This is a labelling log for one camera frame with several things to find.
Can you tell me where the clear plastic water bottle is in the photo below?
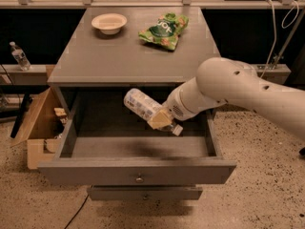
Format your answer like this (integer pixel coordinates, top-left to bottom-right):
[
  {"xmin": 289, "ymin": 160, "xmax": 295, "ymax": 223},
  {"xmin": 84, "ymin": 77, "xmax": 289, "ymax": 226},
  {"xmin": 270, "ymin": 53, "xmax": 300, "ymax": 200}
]
[{"xmin": 124, "ymin": 88, "xmax": 183, "ymax": 135}]

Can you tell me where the white paper bowl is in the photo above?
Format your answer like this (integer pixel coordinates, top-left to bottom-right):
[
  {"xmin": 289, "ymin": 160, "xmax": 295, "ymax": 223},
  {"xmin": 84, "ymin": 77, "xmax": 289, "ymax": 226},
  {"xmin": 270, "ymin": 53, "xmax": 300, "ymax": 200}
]
[{"xmin": 91, "ymin": 13, "xmax": 127, "ymax": 35}]

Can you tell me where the black floor cable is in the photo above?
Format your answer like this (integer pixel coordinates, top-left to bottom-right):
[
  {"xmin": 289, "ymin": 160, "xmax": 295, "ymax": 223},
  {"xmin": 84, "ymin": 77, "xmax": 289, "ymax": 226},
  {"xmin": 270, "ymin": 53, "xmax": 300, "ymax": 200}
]
[{"xmin": 63, "ymin": 194, "xmax": 90, "ymax": 229}]

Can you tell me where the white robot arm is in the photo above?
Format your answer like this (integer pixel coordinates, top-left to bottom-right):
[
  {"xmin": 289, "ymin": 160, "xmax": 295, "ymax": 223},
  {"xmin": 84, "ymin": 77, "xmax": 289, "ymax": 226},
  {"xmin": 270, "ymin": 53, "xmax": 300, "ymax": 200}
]
[{"xmin": 149, "ymin": 57, "xmax": 305, "ymax": 139}]

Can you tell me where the grey cabinet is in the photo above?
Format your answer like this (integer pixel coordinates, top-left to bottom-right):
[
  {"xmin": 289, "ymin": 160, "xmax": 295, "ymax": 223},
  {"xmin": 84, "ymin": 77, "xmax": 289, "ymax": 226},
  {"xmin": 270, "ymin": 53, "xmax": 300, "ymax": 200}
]
[{"xmin": 46, "ymin": 6, "xmax": 234, "ymax": 126}]

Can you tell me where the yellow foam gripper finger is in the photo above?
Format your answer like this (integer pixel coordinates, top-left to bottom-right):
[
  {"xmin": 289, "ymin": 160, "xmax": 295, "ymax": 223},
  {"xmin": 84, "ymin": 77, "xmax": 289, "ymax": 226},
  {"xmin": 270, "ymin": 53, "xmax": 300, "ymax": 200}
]
[{"xmin": 148, "ymin": 109, "xmax": 173, "ymax": 130}]

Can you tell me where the green snack bag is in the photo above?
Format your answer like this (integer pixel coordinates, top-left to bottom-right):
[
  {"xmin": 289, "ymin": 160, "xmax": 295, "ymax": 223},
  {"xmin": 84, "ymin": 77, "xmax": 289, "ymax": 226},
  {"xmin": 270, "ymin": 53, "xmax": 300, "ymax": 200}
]
[{"xmin": 138, "ymin": 12, "xmax": 189, "ymax": 52}]

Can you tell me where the small water bottle on ledge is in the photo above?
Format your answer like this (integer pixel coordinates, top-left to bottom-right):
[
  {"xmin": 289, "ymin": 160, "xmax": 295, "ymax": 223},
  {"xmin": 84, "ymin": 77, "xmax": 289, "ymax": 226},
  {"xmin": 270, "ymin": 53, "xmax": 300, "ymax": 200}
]
[{"xmin": 10, "ymin": 41, "xmax": 31, "ymax": 71}]

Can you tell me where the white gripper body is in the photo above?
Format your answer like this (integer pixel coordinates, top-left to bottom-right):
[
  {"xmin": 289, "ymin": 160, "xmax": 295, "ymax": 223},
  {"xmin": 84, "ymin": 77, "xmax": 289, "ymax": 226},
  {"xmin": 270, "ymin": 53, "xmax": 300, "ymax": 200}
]
[{"xmin": 164, "ymin": 78, "xmax": 210, "ymax": 121}]

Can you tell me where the metal top drawer knob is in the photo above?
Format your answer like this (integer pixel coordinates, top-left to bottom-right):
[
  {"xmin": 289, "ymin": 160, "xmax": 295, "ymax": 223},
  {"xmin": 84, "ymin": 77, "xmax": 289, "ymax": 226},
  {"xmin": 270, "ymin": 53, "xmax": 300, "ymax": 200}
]
[{"xmin": 134, "ymin": 174, "xmax": 144, "ymax": 184}]

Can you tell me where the grey open top drawer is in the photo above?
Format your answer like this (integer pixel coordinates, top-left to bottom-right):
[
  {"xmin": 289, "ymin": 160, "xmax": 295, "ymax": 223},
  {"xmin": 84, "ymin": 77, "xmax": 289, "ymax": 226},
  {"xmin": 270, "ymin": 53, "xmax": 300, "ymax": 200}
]
[{"xmin": 38, "ymin": 91, "xmax": 236, "ymax": 186}]

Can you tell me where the grey lower drawer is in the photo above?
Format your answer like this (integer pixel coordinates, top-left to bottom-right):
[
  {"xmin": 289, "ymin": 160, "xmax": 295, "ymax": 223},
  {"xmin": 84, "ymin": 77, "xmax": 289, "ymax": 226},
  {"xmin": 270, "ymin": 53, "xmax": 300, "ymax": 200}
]
[{"xmin": 88, "ymin": 186, "xmax": 202, "ymax": 200}]

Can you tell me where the open cardboard box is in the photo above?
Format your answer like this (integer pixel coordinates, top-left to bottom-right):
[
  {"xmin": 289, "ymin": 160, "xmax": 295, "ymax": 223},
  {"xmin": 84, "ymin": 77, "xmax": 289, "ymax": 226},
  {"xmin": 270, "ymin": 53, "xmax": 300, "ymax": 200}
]
[{"xmin": 10, "ymin": 87, "xmax": 62, "ymax": 170}]

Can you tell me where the black table leg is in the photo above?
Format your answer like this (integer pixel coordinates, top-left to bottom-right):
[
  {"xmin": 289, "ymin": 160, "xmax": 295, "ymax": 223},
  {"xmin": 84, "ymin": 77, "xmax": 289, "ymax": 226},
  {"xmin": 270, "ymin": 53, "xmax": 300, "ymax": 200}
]
[{"xmin": 10, "ymin": 93, "xmax": 31, "ymax": 138}]

